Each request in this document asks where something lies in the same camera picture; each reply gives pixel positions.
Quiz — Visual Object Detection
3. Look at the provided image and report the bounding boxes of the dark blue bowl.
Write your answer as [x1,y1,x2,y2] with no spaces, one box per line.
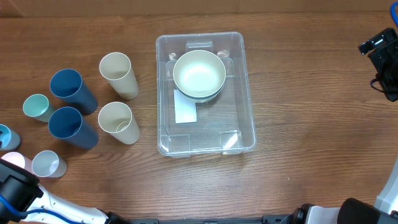
[175,84,224,103]

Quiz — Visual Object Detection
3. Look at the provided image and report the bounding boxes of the cream bowl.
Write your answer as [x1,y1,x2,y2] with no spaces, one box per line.
[172,50,226,88]

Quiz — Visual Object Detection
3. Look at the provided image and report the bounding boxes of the light blue small cup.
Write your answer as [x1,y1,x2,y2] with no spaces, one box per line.
[0,124,21,151]

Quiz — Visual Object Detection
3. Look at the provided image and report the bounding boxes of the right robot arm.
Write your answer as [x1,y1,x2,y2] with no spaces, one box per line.
[281,28,397,224]

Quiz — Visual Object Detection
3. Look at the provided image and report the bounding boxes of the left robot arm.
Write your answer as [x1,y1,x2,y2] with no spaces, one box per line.
[1,159,130,224]

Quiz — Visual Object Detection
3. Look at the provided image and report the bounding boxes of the clear plastic storage container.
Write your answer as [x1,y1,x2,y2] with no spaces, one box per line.
[155,32,256,158]

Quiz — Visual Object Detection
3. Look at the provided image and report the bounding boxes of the white label sticker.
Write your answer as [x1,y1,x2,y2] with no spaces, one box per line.
[174,90,197,124]

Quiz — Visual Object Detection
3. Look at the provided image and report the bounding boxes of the cream tall cup upper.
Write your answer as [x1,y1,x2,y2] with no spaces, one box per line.
[99,52,139,100]

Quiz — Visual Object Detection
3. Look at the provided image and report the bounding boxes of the cream tall cup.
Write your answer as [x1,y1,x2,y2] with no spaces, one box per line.
[99,52,139,100]
[98,101,140,144]

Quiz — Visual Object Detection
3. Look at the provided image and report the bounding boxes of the cream tall cup lower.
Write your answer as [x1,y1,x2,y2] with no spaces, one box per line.
[98,101,140,144]

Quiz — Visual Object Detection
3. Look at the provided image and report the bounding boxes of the dark blue tall cup upper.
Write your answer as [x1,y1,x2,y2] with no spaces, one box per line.
[50,68,98,115]

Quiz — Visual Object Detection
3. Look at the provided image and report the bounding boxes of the dark blue tall cup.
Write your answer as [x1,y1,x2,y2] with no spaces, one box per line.
[50,68,98,115]
[48,106,99,150]

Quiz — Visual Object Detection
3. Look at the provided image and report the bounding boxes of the dark blue tall cup lower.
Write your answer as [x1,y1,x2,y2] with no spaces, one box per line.
[48,106,99,150]

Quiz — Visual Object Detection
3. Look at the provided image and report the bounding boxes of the mint green small cup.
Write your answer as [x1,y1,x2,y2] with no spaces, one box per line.
[22,94,55,123]

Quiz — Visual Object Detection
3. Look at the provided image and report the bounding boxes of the grey small cup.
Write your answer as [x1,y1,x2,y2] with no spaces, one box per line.
[32,150,68,178]

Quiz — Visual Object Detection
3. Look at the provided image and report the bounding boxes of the pink small cup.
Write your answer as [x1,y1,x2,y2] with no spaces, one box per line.
[1,152,34,174]

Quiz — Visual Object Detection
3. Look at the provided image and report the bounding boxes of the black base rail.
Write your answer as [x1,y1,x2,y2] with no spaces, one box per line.
[129,215,293,224]

